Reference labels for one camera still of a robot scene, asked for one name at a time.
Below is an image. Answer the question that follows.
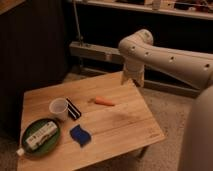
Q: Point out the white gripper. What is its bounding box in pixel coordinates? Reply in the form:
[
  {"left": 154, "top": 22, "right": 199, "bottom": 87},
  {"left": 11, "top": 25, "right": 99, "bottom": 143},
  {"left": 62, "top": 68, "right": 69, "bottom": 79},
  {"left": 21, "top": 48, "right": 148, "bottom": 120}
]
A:
[{"left": 121, "top": 63, "right": 144, "bottom": 87}]

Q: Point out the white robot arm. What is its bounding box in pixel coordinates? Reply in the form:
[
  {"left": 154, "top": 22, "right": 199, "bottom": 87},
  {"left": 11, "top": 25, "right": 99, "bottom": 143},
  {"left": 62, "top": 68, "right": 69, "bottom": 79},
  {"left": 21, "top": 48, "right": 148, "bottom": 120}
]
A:
[{"left": 118, "top": 29, "right": 213, "bottom": 171}]

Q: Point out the long grey case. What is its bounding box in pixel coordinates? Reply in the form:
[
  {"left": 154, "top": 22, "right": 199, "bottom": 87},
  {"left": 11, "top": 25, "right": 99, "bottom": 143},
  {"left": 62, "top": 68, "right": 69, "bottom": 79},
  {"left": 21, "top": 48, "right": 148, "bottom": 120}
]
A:
[{"left": 69, "top": 41, "right": 199, "bottom": 97}]

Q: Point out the orange carrot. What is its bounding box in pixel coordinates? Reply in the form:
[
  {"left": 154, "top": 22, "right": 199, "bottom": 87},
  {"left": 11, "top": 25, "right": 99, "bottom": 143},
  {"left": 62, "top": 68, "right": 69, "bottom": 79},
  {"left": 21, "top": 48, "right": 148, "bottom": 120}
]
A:
[{"left": 88, "top": 96, "right": 115, "bottom": 106}]

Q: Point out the wooden table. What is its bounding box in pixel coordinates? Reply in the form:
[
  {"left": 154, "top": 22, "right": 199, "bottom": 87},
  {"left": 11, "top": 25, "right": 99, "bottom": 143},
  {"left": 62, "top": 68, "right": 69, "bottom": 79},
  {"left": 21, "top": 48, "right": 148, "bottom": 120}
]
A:
[{"left": 18, "top": 72, "right": 165, "bottom": 171}]

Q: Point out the metal pole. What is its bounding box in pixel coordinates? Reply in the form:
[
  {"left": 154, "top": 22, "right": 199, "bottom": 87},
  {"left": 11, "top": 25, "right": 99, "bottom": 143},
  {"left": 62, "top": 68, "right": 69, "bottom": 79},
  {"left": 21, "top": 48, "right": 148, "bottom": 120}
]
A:
[{"left": 72, "top": 0, "right": 83, "bottom": 46}]

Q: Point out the black striped box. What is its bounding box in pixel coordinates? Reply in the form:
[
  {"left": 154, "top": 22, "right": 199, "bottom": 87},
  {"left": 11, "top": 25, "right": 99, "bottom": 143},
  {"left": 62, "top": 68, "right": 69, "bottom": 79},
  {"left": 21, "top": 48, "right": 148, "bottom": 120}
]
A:
[{"left": 66, "top": 99, "right": 82, "bottom": 120}]

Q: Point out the blue sponge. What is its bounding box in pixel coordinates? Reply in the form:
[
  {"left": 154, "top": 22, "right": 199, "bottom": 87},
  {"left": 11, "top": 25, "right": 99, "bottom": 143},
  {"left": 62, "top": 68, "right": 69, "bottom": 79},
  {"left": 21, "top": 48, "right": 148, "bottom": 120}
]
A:
[{"left": 70, "top": 125, "right": 91, "bottom": 147}]

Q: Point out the translucent plastic cup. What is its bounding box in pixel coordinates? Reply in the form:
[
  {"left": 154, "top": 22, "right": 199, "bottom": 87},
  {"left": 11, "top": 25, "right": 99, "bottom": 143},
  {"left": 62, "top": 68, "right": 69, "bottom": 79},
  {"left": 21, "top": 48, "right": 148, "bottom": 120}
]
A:
[{"left": 49, "top": 98, "right": 68, "bottom": 121}]

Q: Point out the green plate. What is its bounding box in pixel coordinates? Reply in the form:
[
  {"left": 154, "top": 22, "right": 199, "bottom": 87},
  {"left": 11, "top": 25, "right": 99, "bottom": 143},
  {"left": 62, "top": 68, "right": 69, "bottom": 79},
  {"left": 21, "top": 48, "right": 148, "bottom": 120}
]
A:
[{"left": 21, "top": 118, "right": 60, "bottom": 156}]

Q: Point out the white toothpaste tube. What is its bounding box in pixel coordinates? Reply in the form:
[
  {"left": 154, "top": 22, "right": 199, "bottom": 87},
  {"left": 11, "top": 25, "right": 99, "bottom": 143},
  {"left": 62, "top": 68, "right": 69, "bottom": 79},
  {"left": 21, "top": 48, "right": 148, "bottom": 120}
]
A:
[{"left": 16, "top": 121, "right": 58, "bottom": 156}]

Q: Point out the white wall shelf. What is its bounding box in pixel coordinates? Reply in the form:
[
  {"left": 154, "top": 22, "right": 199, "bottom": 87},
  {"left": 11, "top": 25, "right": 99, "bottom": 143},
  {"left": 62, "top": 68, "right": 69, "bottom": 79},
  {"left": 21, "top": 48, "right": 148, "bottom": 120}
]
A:
[{"left": 66, "top": 0, "right": 213, "bottom": 22}]

